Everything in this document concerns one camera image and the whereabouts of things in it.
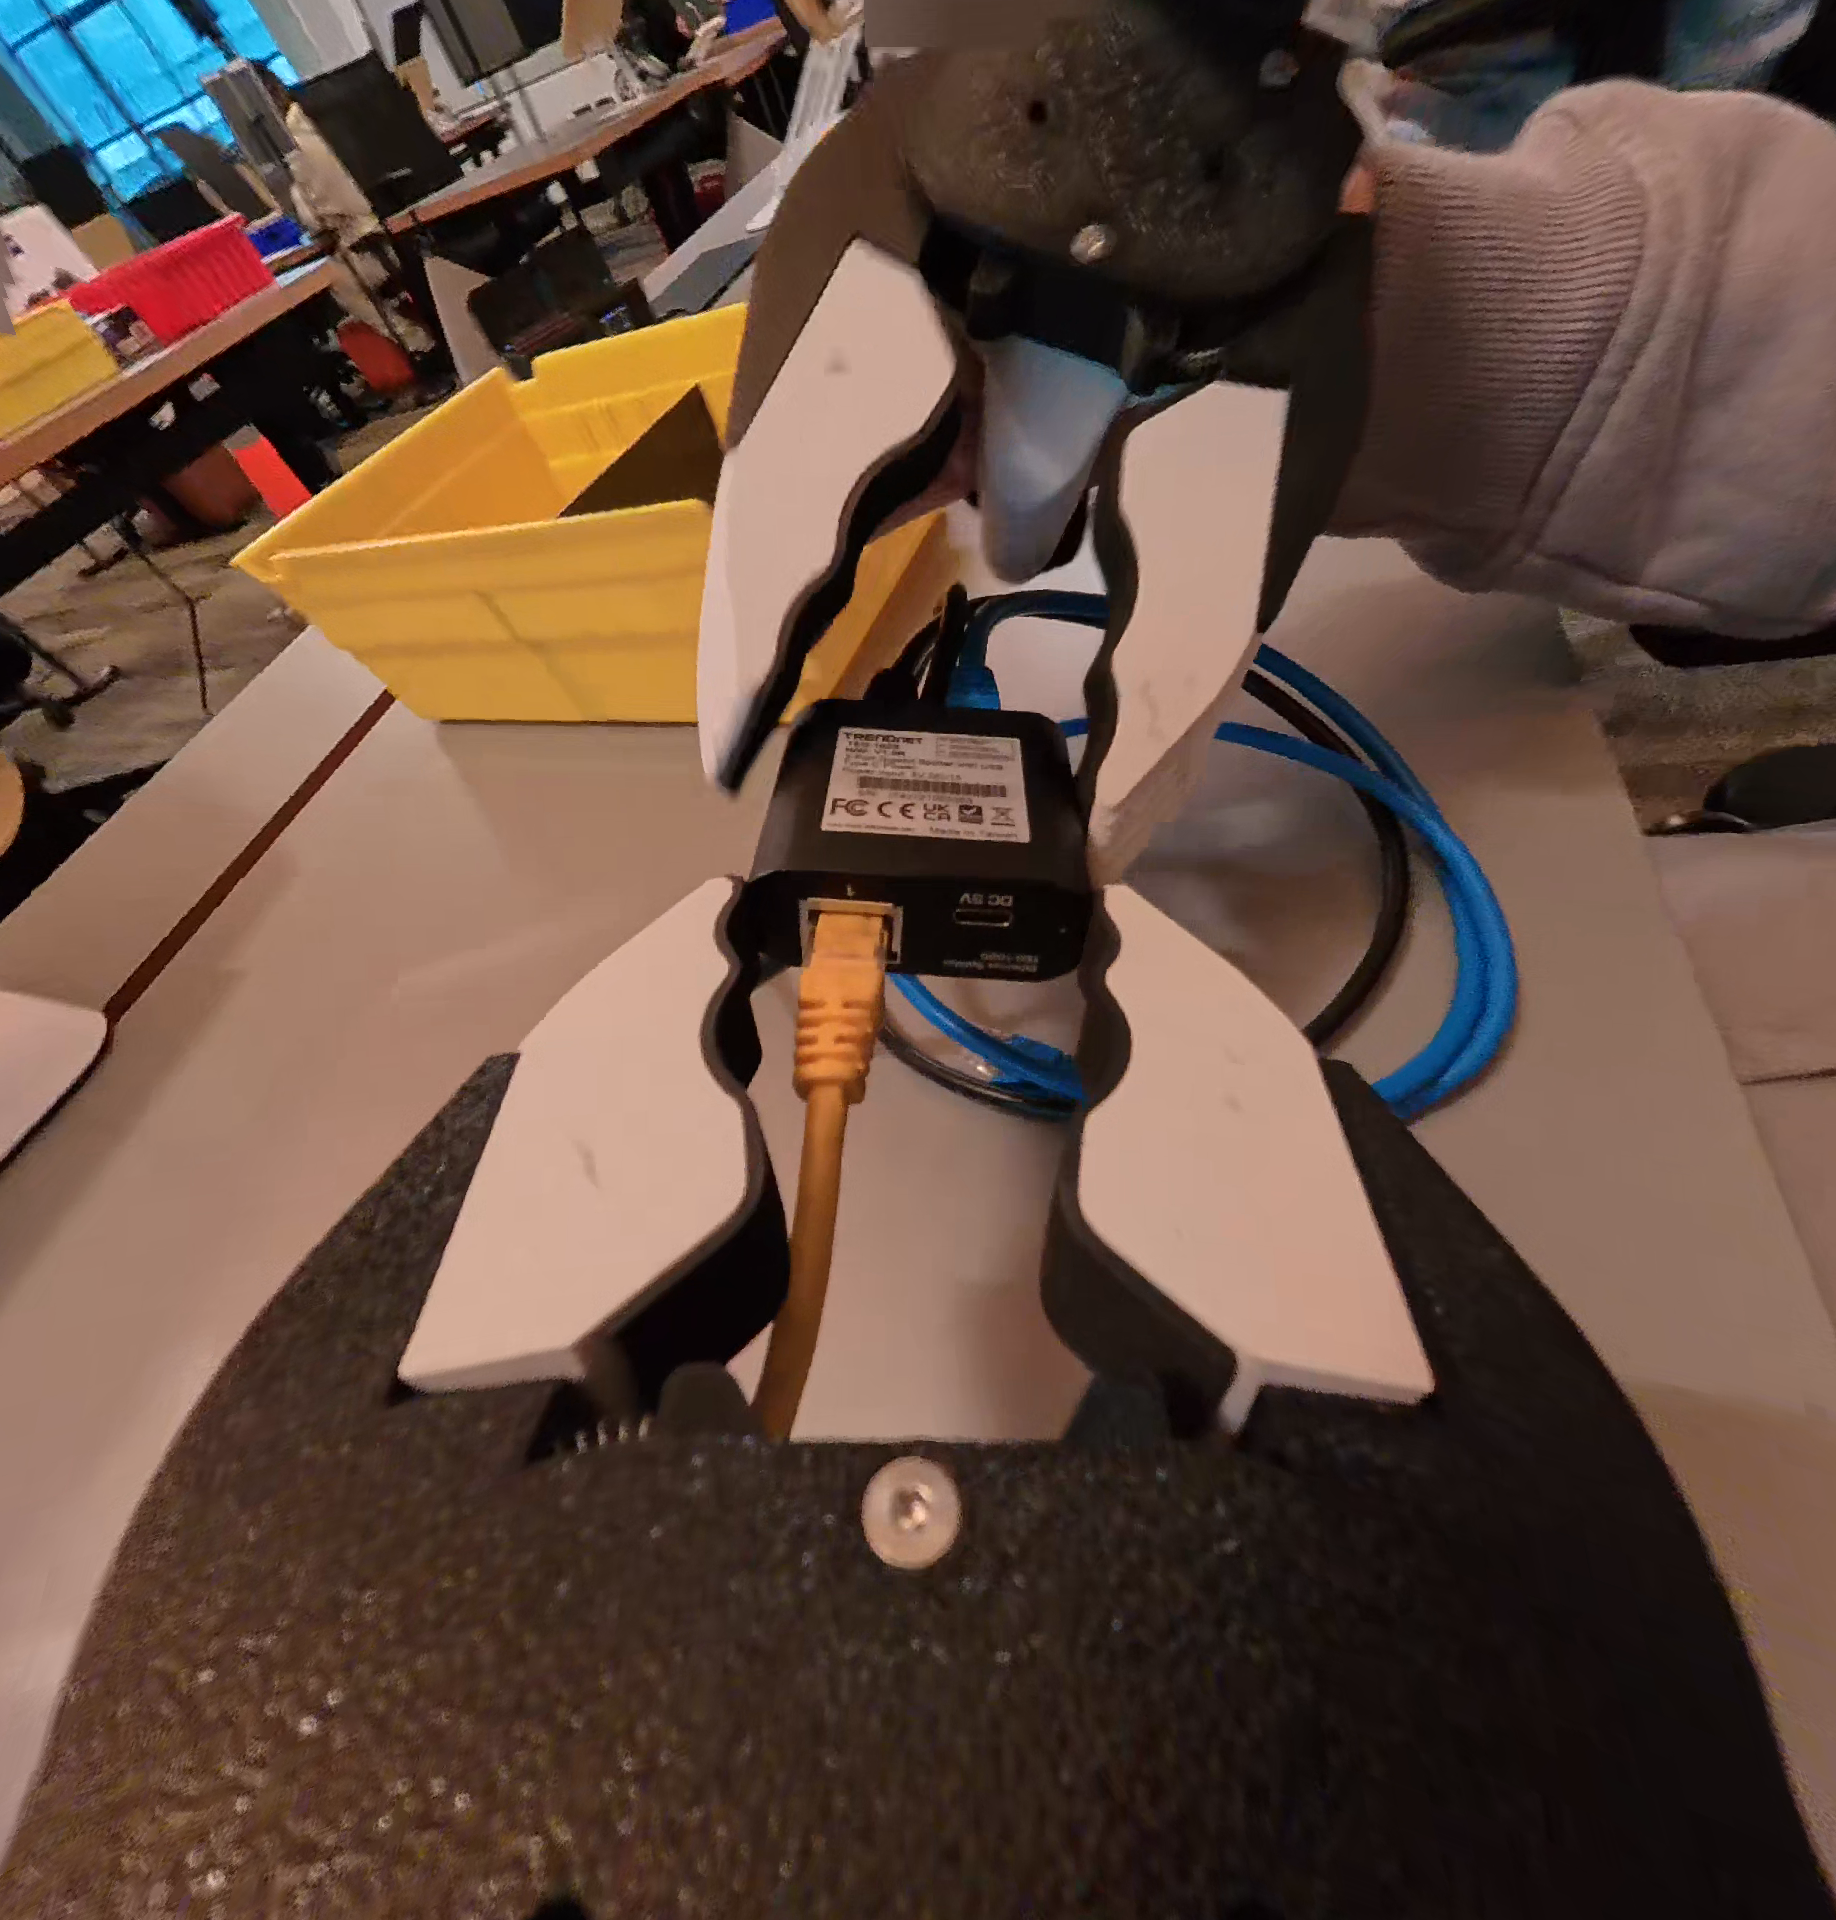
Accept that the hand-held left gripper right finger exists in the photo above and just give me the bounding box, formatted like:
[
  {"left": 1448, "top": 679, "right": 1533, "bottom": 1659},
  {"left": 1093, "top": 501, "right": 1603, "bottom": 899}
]
[{"left": 1041, "top": 885, "right": 1437, "bottom": 1437}]

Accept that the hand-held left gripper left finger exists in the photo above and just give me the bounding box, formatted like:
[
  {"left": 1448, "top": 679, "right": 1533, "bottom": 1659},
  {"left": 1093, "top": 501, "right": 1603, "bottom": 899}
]
[{"left": 395, "top": 875, "right": 793, "bottom": 1397}]

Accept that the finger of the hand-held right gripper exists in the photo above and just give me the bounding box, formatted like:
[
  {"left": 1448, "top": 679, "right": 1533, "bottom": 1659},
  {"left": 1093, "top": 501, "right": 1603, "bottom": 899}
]
[
  {"left": 700, "top": 111, "right": 965, "bottom": 793},
  {"left": 1080, "top": 270, "right": 1372, "bottom": 887}
]

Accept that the yellow ethernet cable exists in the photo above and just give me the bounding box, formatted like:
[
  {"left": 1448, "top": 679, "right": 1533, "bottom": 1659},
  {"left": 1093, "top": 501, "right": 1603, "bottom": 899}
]
[{"left": 754, "top": 893, "right": 897, "bottom": 1442}]

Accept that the black network splitter box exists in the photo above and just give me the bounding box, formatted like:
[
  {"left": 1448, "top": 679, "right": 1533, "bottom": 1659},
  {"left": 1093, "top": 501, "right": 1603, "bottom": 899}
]
[{"left": 744, "top": 700, "right": 1100, "bottom": 986}]

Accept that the black cable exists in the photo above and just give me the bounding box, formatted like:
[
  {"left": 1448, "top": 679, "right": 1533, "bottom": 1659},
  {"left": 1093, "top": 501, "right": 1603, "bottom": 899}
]
[{"left": 872, "top": 588, "right": 1415, "bottom": 1120}]

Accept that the blue ethernet cable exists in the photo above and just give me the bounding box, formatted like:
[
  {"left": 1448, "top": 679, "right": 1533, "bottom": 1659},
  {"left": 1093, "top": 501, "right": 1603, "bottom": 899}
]
[{"left": 888, "top": 591, "right": 1522, "bottom": 1120}]

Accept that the grey desk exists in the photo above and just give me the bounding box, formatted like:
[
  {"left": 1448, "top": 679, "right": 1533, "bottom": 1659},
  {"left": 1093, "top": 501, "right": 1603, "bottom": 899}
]
[{"left": 0, "top": 533, "right": 1836, "bottom": 1920}]

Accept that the black office chair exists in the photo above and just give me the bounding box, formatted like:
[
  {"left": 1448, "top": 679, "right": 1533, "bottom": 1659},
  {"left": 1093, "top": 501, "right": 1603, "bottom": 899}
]
[{"left": 296, "top": 52, "right": 461, "bottom": 228}]

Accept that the white stand base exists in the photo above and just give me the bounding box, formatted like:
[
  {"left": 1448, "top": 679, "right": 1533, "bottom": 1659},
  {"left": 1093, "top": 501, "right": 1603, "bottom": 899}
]
[{"left": 0, "top": 987, "right": 108, "bottom": 1208}]

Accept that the red plastic bin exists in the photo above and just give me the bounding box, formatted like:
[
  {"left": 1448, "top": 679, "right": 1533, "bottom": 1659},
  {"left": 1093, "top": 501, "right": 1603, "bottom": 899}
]
[{"left": 68, "top": 215, "right": 274, "bottom": 339}]

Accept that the long wooden table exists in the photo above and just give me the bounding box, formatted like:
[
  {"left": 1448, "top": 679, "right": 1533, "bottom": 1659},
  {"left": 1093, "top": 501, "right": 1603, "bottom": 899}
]
[{"left": 0, "top": 255, "right": 350, "bottom": 520}]

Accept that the small yellow plastic bin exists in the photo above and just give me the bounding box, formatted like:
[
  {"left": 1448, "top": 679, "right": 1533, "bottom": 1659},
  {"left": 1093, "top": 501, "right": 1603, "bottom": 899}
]
[{"left": 0, "top": 306, "right": 121, "bottom": 437}]

